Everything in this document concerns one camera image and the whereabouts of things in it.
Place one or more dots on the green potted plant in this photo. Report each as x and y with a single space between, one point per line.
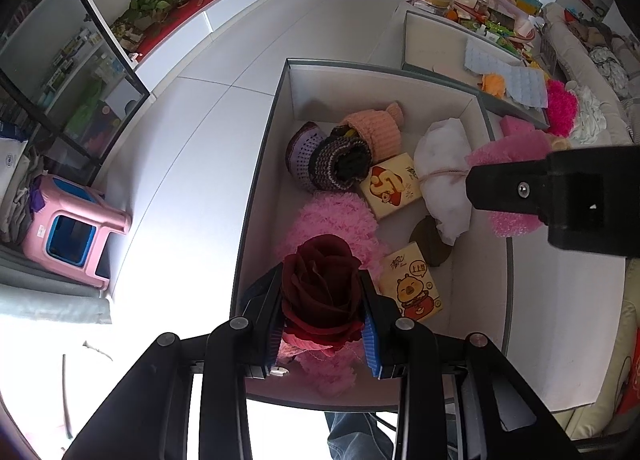
150 8

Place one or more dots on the white cloth bundle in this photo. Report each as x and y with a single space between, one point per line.
442 155

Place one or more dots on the pale mint knitted cloth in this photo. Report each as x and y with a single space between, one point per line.
590 115

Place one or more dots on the pink bubbly towel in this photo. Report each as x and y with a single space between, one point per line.
510 150

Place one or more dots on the glass door display cabinet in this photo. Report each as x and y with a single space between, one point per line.
60 70

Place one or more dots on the pile of snacks and packets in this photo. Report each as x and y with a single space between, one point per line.
475 5

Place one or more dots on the yellow cartoon bear tissue pack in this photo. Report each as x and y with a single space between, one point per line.
412 285

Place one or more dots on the white cabinet with red top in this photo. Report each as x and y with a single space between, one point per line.
240 0

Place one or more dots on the olive brown round pad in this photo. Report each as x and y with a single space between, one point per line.
430 240

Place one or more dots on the purple and brown knitted hat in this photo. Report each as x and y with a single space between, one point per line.
302 155

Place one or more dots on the beige leather armchair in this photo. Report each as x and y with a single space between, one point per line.
600 390

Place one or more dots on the person's jeans leg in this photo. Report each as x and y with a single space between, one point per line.
357 437

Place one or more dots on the pink plastic stool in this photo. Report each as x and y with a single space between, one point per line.
75 230

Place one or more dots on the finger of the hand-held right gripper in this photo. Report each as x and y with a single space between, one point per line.
522 188

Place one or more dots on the hot pink fluffy cloth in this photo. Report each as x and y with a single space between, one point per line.
562 108

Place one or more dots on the orange yarn ball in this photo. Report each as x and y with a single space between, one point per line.
492 85

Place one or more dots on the yellow tissue pack red figure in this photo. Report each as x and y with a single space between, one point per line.
392 185

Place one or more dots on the grey folded curtain cloth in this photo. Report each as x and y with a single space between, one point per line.
50 290

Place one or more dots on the light grey sofa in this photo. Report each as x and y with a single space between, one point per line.
615 65

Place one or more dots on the light blue waffle cloth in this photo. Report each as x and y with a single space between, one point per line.
520 80

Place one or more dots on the dark red fabric rose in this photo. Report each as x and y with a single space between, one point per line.
322 280

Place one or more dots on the red cushion with white print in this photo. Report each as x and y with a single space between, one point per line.
631 387

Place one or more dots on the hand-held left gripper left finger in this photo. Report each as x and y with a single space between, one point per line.
273 347

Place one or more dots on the salmon pink knitted hat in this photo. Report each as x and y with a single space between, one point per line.
380 128

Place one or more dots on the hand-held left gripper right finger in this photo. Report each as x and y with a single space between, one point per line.
372 352

